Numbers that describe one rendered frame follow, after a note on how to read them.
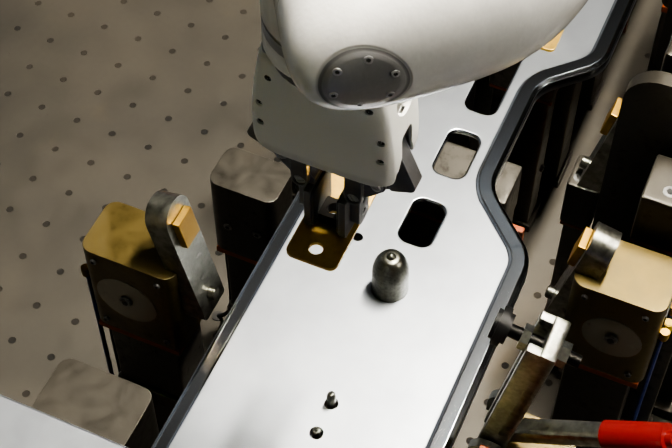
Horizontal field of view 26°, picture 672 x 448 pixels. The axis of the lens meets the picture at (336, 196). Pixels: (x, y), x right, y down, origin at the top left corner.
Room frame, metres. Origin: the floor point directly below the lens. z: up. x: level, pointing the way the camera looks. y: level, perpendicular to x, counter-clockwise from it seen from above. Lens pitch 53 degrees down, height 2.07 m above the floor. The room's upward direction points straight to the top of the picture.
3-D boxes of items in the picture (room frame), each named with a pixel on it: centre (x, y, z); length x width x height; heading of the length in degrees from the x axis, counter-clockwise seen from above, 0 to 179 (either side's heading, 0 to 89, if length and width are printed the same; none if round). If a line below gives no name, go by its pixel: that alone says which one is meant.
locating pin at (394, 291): (0.70, -0.05, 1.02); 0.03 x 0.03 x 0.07
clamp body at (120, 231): (0.73, 0.18, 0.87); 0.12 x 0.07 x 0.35; 66
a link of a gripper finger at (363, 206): (0.59, -0.02, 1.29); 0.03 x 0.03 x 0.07; 66
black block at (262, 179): (0.84, 0.09, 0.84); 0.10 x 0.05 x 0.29; 66
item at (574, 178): (0.84, -0.24, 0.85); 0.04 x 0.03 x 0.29; 156
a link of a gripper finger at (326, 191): (0.61, 0.02, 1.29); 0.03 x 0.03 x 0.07; 66
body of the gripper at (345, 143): (0.60, 0.00, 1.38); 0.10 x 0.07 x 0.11; 66
